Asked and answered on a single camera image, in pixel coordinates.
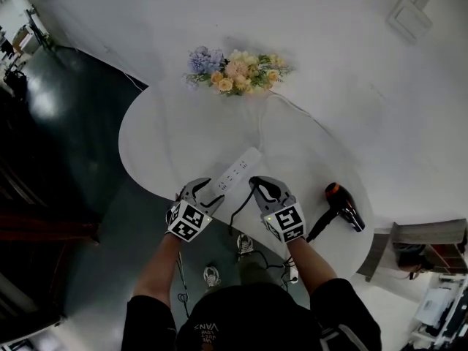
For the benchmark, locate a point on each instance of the person's left forearm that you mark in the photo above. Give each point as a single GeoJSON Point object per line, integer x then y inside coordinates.
{"type": "Point", "coordinates": [159, 265]}

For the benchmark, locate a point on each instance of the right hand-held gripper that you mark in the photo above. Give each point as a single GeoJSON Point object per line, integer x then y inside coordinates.
{"type": "Point", "coordinates": [287, 221]}

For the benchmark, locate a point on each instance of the white printer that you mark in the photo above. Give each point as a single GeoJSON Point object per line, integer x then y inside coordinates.
{"type": "Point", "coordinates": [437, 305]}

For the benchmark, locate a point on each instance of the white power strip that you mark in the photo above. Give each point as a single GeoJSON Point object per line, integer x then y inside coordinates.
{"type": "Point", "coordinates": [237, 168]}

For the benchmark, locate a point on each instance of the person's black shirt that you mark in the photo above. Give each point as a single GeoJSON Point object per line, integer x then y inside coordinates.
{"type": "Point", "coordinates": [248, 320]}

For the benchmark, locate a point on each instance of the person's right forearm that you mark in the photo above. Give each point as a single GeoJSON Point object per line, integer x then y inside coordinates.
{"type": "Point", "coordinates": [311, 262]}

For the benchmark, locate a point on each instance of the pastel flower bouquet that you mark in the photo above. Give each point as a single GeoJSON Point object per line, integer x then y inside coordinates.
{"type": "Point", "coordinates": [237, 73]}

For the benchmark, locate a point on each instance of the person's right shoe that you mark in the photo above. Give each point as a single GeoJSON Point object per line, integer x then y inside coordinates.
{"type": "Point", "coordinates": [244, 245]}

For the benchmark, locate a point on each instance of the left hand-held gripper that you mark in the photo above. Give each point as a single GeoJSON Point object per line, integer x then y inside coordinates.
{"type": "Point", "coordinates": [187, 219]}

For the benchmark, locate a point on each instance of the person's left shoe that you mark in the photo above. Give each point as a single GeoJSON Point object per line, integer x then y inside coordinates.
{"type": "Point", "coordinates": [211, 277]}

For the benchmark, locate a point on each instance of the white wall junction box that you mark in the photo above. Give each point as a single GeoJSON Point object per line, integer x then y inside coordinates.
{"type": "Point", "coordinates": [409, 18]}

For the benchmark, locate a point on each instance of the black hair dryer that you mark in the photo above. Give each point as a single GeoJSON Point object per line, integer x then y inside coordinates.
{"type": "Point", "coordinates": [343, 207]}

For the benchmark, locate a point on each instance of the person's shoe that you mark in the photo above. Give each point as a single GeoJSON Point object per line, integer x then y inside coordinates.
{"type": "Point", "coordinates": [244, 245]}
{"type": "Point", "coordinates": [211, 277]}

